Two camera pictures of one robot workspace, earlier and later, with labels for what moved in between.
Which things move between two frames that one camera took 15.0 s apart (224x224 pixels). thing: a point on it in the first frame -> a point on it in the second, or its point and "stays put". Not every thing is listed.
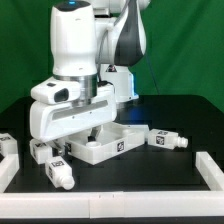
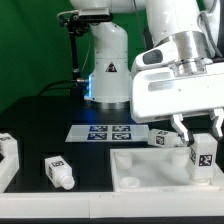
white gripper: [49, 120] -> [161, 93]
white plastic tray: [112, 138] -> [156, 170]
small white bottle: [60, 173] stays put
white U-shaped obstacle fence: [112, 204] stays put
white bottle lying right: [166, 139] stays put
